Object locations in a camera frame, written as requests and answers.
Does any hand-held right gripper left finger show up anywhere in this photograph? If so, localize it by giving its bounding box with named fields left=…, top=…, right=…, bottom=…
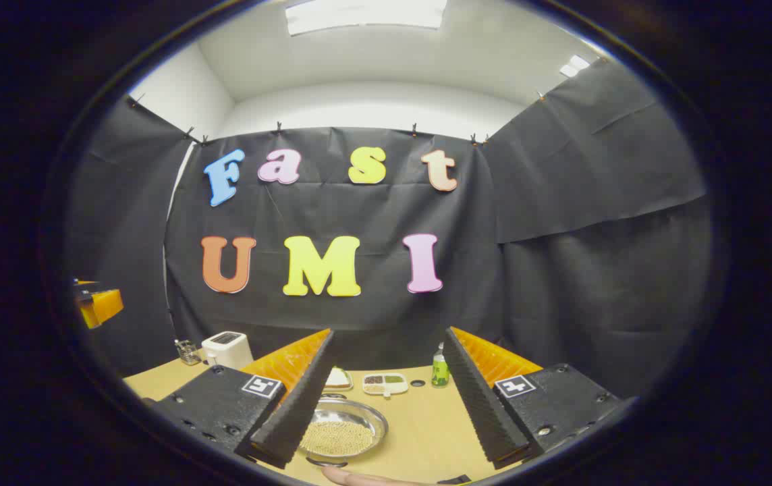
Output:
left=157, top=329, right=337, bottom=469

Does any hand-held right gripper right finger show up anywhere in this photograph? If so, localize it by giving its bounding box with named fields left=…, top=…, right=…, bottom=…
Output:
left=443, top=327, right=620, bottom=470

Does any steel pot with black handles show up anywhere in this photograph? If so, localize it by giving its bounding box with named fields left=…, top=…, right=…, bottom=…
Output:
left=298, top=394, right=389, bottom=468

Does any green tea bottle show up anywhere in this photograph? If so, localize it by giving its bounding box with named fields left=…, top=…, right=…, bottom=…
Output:
left=431, top=342, right=450, bottom=388

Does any pile of soybeans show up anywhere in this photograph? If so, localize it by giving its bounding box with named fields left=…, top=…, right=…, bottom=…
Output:
left=302, top=422, right=375, bottom=456

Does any white divided dish of beans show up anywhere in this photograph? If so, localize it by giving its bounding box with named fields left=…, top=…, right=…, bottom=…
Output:
left=362, top=373, right=410, bottom=397

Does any white toaster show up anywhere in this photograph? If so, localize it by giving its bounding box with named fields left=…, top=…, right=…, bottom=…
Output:
left=202, top=331, right=254, bottom=370

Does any black backdrop cloth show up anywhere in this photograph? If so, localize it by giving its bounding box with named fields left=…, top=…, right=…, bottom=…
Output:
left=65, top=57, right=714, bottom=399

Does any large ceiling light panel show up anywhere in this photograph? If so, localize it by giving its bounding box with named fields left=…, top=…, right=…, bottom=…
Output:
left=285, top=0, right=447, bottom=36

